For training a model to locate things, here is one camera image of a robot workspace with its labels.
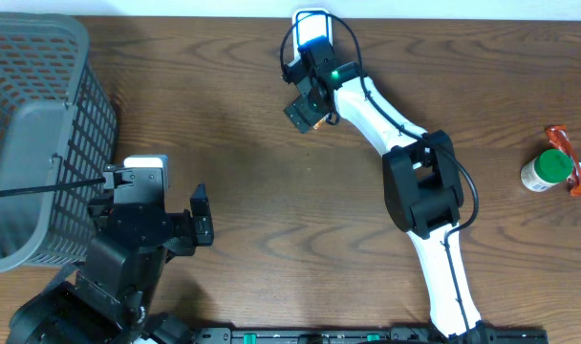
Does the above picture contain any green cap bottle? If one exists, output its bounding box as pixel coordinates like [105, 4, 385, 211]
[520, 149, 571, 192]

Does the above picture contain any black right camera cable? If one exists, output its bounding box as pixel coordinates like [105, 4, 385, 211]
[279, 11, 480, 340]

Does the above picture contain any white barcode scanner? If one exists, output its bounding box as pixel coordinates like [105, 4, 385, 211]
[291, 8, 333, 61]

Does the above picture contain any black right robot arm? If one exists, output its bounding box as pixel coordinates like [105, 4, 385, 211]
[282, 60, 482, 343]

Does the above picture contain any orange Kleenex tissue pack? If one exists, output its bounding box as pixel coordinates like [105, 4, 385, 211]
[312, 118, 327, 130]

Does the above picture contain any grey plastic mesh basket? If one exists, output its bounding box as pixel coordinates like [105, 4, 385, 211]
[0, 12, 118, 273]

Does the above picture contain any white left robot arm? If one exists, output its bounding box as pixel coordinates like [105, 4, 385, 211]
[7, 183, 214, 343]

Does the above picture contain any orange chocolate bar wrapper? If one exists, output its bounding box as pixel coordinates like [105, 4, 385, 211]
[545, 124, 581, 197]

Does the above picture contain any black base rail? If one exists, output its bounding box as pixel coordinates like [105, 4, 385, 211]
[141, 312, 549, 344]

